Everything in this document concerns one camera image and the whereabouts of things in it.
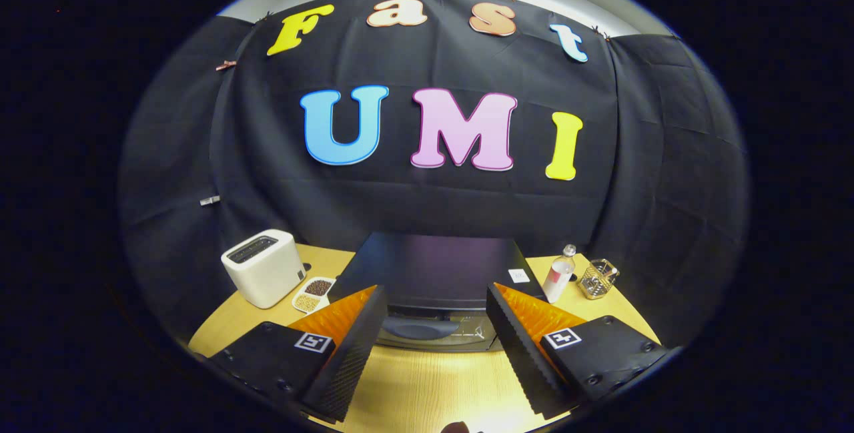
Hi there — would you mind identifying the metal wire basket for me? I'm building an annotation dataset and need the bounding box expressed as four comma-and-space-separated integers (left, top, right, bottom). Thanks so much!
577, 259, 620, 300

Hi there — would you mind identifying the black toaster oven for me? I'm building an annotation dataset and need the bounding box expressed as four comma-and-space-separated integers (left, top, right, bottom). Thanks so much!
330, 232, 548, 354

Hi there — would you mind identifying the white pop-up toaster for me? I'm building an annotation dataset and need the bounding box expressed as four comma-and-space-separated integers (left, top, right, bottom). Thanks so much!
221, 229, 307, 310

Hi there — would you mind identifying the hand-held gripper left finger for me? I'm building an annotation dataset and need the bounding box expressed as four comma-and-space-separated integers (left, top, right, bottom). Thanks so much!
209, 284, 389, 424

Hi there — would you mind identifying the clear bottle with pink label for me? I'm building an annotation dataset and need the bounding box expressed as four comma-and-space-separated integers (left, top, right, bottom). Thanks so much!
542, 244, 577, 304

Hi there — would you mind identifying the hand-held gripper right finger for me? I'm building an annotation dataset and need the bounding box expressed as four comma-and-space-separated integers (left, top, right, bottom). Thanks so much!
486, 282, 669, 420

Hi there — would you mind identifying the white divided dish with beans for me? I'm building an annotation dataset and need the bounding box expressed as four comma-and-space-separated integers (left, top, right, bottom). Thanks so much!
292, 276, 336, 314

